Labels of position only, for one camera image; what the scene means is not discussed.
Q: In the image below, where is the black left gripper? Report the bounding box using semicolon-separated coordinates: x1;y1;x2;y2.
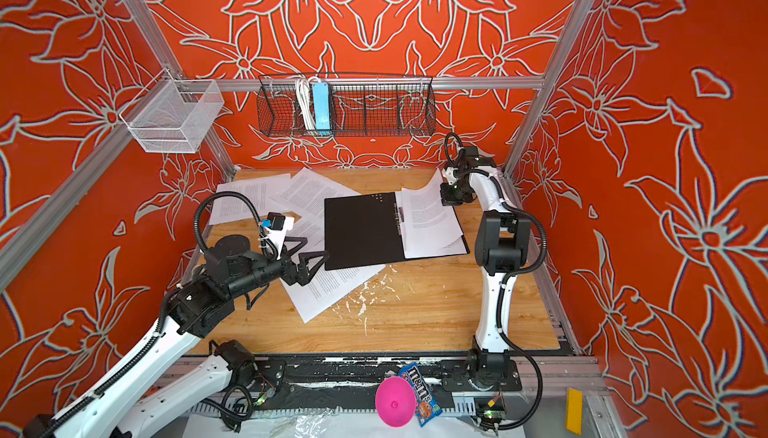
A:
231;233;330;299

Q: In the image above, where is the blue folder black inside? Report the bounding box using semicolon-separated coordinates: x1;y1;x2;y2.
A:
322;185;472;272

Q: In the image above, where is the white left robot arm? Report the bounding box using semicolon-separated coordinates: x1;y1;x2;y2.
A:
22;191;328;437

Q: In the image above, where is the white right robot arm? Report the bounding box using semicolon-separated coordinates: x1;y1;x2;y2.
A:
440;132;547;391

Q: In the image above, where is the metal folder clip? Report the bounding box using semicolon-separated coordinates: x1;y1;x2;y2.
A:
395;203;405;237

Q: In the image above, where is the pink funnel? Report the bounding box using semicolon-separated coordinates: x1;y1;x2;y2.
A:
375;376;417;428

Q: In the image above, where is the blue box in basket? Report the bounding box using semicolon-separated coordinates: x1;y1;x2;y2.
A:
312;82;331;135

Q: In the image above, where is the blue candy bag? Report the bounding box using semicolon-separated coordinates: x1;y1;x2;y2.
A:
398;362;443;427

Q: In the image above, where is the yellow block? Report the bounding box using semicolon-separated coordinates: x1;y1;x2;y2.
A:
565;388;584;436

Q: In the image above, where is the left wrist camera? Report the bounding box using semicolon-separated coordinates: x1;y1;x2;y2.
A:
259;212;295;251

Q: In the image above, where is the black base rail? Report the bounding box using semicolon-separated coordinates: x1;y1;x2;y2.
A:
248;351;522;412

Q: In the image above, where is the black wire wall basket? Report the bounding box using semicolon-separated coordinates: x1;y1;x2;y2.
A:
256;74;437;137

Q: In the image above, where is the white cable bundle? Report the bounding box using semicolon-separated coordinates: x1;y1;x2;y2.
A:
295;77;316;132

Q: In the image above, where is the white mesh wall basket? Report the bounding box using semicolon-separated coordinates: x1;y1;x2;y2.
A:
119;78;224;154

